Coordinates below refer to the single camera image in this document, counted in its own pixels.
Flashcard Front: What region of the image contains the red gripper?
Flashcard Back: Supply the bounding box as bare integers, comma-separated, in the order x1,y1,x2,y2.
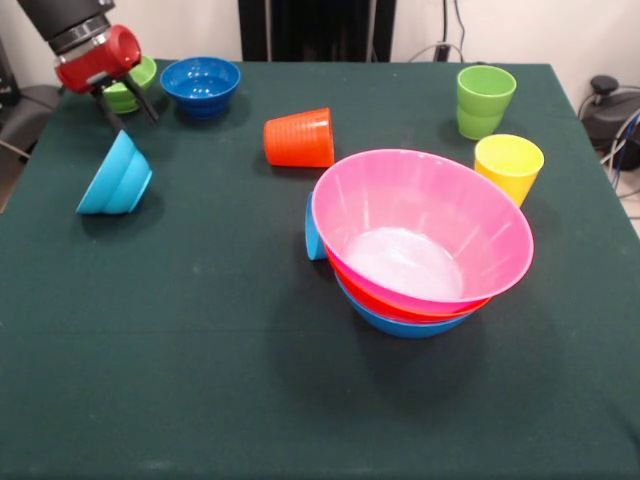
54,24,160,135

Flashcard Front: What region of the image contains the green ribbed bowl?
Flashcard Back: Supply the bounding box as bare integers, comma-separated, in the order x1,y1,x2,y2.
102,54,158,115

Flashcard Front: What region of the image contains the light blue ribbed bowl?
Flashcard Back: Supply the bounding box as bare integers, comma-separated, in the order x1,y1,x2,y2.
75,129,154,217

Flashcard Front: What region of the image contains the orange cup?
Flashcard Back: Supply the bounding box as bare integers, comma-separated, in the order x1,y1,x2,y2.
263,106,335,169

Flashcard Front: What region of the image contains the light blue cup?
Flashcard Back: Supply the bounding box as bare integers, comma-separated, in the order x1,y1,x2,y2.
304,192,330,262

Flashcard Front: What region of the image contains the large pink bowl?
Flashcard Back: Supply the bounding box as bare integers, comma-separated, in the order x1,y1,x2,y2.
311,148,535,315

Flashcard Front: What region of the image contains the large orange bowl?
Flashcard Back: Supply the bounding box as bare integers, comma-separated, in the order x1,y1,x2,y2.
324,244,494,324

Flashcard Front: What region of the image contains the large blue bowl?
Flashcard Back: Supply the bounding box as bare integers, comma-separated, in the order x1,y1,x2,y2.
335,277,481,340

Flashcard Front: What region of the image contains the green cup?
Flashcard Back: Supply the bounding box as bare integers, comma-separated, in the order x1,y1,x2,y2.
456,64,518,141

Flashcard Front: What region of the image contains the yellow cup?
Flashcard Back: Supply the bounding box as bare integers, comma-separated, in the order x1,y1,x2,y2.
473,133,546,210

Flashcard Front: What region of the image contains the dark blue ribbed bowl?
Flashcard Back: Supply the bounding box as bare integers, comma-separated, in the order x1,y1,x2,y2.
159,56,243,121

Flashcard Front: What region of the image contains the dark green tablecloth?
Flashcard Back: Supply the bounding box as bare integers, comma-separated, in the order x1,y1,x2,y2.
0,58,640,480

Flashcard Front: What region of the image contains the black plug with cables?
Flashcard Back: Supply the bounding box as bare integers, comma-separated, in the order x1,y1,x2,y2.
407,0,469,63

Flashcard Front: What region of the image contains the bundle of floor cables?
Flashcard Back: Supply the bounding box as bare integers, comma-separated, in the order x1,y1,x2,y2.
599,107,640,221

